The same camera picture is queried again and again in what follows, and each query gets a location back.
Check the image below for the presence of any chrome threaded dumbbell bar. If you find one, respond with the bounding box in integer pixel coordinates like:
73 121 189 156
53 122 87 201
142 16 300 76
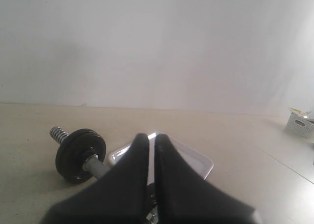
50 127 157 224

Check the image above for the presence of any white perforated storage basket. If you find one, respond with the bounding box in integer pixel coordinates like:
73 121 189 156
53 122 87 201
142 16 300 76
286 107 314 139

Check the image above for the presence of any white rectangular plastic tray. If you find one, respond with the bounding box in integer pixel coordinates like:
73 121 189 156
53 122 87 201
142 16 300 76
107 132 214 185

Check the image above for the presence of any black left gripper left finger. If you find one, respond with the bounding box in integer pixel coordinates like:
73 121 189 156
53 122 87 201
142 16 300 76
40 133 150 224

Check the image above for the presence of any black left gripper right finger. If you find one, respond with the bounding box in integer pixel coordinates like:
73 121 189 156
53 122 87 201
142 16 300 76
154 134 262 224

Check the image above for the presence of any black plate bar end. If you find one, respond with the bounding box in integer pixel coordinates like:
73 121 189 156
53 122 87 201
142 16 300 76
55 134 106 184

